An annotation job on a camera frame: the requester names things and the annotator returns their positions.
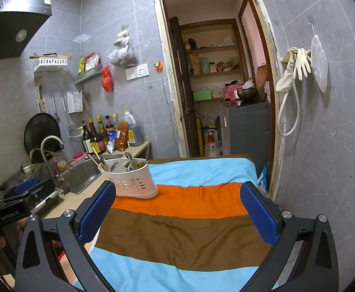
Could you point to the slim dark sauce bottle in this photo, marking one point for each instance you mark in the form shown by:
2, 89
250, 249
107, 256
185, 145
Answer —
102, 130

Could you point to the green box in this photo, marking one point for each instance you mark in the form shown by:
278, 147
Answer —
201, 95

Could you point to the red plastic bag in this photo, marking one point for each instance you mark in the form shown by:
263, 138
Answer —
107, 80

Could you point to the dark wooden door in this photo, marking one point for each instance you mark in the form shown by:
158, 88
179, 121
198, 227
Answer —
183, 97

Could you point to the black wok pan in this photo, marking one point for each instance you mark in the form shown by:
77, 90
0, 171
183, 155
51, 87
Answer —
40, 130

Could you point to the white wall switch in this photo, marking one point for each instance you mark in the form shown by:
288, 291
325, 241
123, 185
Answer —
131, 73

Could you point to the dark pump bottle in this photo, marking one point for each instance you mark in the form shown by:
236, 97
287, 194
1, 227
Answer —
86, 141

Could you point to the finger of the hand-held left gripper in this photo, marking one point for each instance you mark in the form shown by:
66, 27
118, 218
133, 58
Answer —
27, 186
45, 193

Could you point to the white wall box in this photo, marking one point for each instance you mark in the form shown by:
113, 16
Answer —
75, 102

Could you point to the red white packet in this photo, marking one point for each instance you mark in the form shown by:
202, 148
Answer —
92, 62

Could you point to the white wall basket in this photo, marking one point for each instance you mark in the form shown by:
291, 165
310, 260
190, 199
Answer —
51, 64

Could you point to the grey appliance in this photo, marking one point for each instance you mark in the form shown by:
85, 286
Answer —
244, 133

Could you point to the induction cooker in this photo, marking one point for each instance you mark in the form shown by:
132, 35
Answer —
51, 201

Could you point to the white wall socket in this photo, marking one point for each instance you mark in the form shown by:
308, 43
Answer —
143, 70

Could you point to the steel cooking pot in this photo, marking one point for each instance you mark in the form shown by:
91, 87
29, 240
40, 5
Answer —
16, 173

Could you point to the wooden spatula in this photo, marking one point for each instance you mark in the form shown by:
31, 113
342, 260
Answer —
40, 97

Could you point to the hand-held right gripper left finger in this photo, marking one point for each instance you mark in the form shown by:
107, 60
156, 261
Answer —
97, 216

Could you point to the black range hood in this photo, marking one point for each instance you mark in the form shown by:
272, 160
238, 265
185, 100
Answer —
10, 27

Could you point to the stainless steel sink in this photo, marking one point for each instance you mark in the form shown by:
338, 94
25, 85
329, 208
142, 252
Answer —
83, 176

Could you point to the hanging metal utensil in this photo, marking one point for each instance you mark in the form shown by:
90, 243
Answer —
55, 109

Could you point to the oval metal spoon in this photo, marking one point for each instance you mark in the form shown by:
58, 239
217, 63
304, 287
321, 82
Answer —
129, 158

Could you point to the white plastic utensil basket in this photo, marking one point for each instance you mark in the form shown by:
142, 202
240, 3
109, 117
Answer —
135, 182

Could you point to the wooden cutting board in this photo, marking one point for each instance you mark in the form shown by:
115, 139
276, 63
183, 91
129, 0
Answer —
261, 80

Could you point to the clear hanging plastic bag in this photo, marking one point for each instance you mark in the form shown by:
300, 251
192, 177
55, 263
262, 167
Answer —
319, 64

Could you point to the grey plastic bag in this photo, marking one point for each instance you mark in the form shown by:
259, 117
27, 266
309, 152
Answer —
122, 56

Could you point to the large soy sauce bottle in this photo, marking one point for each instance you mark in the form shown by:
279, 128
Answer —
97, 144

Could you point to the curved metal faucet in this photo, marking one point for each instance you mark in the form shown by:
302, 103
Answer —
51, 138

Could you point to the blue floor packet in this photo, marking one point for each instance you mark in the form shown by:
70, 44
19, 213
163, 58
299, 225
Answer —
262, 178

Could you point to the cooking oil jug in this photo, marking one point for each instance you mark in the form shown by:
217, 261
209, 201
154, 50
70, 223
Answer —
135, 133

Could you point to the beige rubber glove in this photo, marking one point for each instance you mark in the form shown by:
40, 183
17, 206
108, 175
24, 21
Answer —
284, 82

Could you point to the dark metal bowl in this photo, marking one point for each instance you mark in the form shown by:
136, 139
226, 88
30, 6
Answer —
246, 93

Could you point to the pink cloth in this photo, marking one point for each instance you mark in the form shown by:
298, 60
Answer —
230, 94

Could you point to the striped blanket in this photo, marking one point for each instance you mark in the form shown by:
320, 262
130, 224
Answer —
180, 225

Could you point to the red spice bag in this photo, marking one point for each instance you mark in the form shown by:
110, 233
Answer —
122, 137

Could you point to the pink sponge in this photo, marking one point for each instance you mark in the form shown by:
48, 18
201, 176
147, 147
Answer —
80, 156

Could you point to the blue white packet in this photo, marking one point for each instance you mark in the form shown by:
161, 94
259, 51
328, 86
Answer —
112, 143

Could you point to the grey wall shelf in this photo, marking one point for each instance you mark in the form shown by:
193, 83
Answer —
87, 74

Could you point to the green thermos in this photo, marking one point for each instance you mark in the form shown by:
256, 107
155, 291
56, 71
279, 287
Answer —
204, 65

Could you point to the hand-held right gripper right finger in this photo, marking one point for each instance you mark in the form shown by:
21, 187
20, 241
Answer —
258, 216

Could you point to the wooden shelving unit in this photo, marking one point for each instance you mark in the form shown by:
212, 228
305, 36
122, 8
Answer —
214, 48

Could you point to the white rubber glove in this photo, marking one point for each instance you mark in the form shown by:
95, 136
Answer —
302, 64

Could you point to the wooden door frame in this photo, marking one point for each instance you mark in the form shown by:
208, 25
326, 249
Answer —
162, 67

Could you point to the yellow cap sauce bottle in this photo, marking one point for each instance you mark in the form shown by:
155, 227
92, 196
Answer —
115, 121

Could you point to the yellow green packet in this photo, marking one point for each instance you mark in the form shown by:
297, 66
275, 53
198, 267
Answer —
82, 65

